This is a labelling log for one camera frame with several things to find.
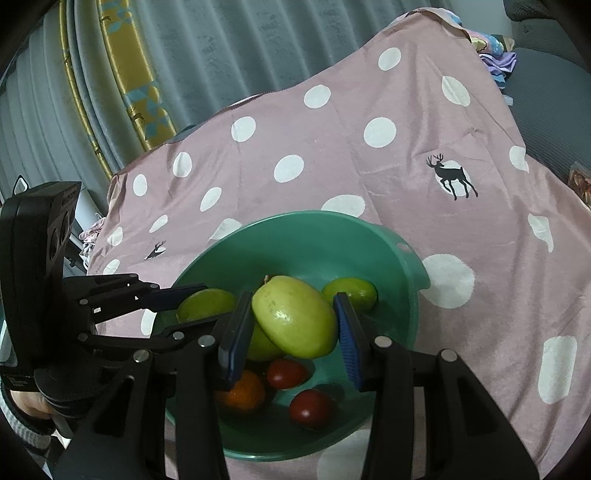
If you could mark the grey sofa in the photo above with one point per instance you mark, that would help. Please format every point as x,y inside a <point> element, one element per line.
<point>545,115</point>

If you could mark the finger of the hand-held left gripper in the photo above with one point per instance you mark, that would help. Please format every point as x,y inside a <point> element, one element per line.
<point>175,297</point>
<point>175,334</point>

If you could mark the pink polka dot blanket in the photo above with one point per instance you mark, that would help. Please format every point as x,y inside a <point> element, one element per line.
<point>369,184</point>

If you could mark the person's left forearm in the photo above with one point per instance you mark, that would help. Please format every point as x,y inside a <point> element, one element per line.
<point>18,427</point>

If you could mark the green plastic bowl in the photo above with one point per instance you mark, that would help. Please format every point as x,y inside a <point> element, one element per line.
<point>314,249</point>

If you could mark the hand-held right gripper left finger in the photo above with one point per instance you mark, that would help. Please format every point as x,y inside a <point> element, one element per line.
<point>235,346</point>

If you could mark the person's left hand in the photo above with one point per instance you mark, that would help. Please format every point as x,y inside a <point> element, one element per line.
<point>30,405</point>

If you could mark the yellow patterned curtain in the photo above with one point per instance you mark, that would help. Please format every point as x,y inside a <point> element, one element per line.
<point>134,69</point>

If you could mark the pile of clothes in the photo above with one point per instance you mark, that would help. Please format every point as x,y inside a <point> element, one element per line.
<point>90,240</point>

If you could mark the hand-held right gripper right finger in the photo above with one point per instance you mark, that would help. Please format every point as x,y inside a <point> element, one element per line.
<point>351,346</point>

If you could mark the red cherry tomato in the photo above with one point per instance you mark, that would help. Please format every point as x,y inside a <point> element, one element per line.
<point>311,408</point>
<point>286,374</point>

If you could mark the pastel printed cloth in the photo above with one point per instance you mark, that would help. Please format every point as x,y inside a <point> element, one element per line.
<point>494,60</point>

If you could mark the green jujube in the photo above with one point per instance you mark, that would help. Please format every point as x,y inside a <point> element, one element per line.
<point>295,318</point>
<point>207,302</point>
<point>263,346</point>
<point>353,290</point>

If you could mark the large orange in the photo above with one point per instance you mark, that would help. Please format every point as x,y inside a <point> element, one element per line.
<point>244,392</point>

